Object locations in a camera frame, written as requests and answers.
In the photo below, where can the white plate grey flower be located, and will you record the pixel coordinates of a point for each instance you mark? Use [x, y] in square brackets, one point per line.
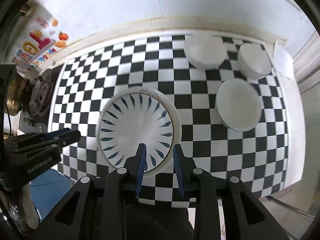
[150, 134]

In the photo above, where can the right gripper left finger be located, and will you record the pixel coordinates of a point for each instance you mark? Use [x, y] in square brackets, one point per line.
[122, 187]

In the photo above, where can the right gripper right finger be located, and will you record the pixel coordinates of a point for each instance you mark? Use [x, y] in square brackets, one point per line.
[194, 182]

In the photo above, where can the metal kettle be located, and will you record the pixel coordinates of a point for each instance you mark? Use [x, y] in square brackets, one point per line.
[15, 94]

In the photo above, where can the colourful wall sticker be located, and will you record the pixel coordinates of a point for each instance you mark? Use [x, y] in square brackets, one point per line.
[40, 38]

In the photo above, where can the plain white bowl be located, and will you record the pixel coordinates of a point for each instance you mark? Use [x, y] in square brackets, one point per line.
[254, 62]

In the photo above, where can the white folded paper towel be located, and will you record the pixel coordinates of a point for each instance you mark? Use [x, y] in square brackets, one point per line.
[283, 62]

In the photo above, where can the white bowl black rim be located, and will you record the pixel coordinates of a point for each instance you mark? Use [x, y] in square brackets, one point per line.
[205, 52]

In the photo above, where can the bowl with coloured dots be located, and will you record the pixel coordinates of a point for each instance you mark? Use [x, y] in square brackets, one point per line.
[238, 105]

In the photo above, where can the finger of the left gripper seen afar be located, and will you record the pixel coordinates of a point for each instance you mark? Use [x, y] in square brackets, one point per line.
[65, 134]

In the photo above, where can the black white checkered mat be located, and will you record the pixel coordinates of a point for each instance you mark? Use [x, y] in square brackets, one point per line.
[144, 90]

